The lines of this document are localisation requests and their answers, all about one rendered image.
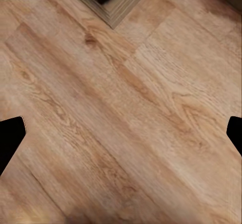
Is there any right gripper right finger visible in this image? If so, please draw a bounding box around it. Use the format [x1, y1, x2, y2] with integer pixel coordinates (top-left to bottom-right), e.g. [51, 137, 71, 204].
[226, 116, 242, 156]

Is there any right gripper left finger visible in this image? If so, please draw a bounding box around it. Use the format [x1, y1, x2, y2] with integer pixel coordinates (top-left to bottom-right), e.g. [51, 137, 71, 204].
[0, 116, 26, 175]

